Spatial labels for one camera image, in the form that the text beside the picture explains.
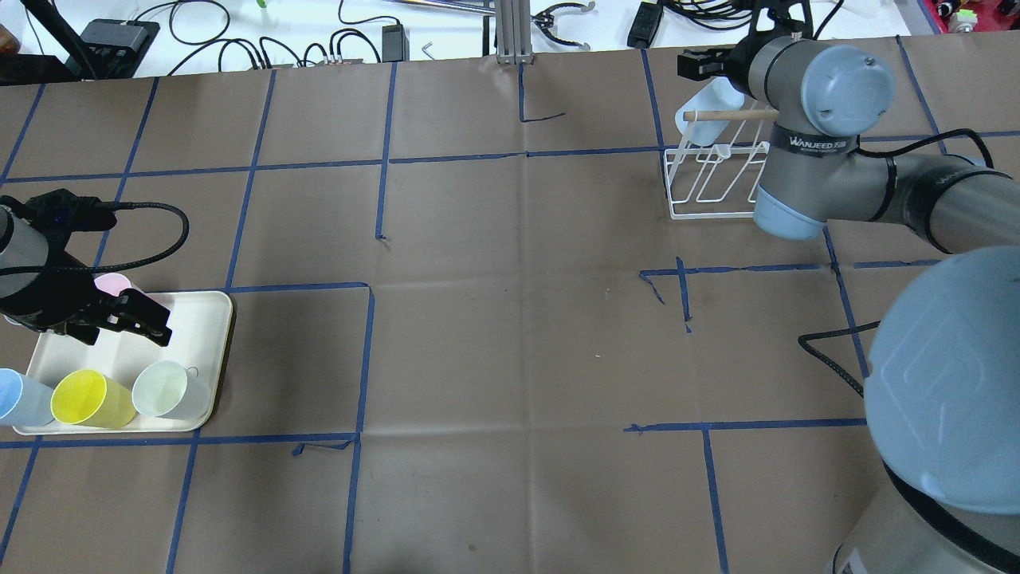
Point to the yellow plastic cup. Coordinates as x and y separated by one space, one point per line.
90 398

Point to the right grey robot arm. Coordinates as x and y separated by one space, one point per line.
941 395

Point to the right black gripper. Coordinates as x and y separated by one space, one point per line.
738 57

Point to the cream plastic tray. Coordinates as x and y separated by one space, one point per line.
200 323

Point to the pale green plastic cup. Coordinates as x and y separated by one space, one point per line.
171 391

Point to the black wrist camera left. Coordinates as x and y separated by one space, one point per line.
60 213

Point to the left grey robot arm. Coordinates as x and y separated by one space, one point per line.
26 253

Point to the aluminium frame post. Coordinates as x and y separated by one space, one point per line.
513 32

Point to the pink plastic cup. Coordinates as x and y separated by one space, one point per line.
113 283

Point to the black power adapter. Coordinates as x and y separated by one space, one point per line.
394 43

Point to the white wire cup rack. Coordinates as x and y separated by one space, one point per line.
719 181

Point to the light blue plastic cup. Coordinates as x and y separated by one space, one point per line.
692 118

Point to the black usb hub box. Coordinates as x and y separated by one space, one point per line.
135 37

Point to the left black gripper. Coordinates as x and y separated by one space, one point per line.
41 296

